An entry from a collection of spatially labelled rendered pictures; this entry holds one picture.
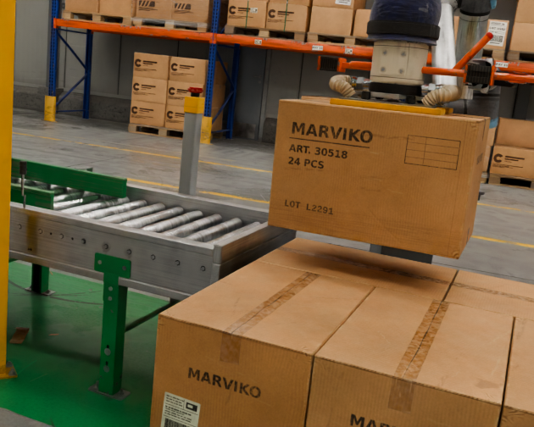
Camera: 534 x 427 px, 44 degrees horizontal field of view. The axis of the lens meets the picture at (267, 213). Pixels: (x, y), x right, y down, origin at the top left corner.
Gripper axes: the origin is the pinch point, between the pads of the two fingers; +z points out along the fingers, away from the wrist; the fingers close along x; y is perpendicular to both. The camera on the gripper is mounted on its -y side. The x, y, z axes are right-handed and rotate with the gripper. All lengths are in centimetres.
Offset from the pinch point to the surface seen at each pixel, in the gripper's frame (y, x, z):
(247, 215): 85, -63, -28
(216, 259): 66, -63, 37
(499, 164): 22, -94, -718
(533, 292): -25, -66, -7
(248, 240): 65, -61, 17
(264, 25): 369, 57, -692
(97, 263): 109, -74, 37
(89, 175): 156, -57, -19
